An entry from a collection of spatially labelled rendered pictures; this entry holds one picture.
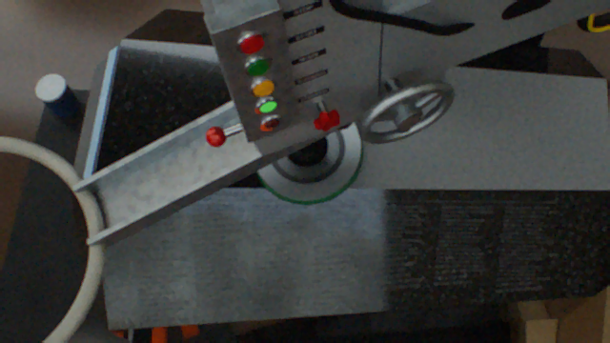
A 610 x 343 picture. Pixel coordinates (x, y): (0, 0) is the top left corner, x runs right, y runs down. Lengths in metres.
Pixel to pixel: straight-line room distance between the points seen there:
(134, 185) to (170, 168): 0.08
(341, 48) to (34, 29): 2.03
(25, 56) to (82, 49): 0.21
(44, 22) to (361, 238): 1.72
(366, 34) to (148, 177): 0.60
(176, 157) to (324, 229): 0.33
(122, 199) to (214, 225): 0.21
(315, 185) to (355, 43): 0.52
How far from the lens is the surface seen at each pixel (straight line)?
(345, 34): 0.91
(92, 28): 2.77
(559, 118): 1.53
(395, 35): 0.98
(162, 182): 1.36
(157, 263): 1.56
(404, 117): 1.05
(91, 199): 1.41
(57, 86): 2.52
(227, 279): 1.55
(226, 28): 0.78
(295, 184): 1.40
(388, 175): 1.43
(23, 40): 2.85
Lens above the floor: 2.18
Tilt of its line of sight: 68 degrees down
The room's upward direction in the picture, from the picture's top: 11 degrees counter-clockwise
